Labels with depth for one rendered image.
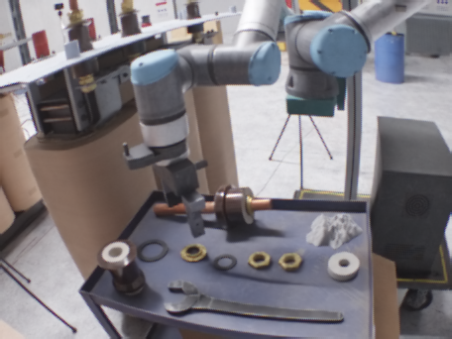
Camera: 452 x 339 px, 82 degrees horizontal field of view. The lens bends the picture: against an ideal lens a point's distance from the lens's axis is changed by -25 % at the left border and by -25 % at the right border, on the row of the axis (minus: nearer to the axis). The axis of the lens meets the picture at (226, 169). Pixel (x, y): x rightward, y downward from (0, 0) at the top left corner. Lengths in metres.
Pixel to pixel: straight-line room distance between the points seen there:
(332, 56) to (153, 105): 0.47
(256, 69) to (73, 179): 0.73
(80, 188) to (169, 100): 0.62
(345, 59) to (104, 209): 0.89
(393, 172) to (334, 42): 0.55
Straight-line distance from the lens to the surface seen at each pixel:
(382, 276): 0.87
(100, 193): 1.12
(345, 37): 0.85
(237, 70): 0.62
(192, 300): 0.68
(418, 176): 1.22
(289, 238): 0.82
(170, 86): 0.58
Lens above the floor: 1.41
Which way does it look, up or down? 29 degrees down
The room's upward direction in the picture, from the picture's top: 8 degrees counter-clockwise
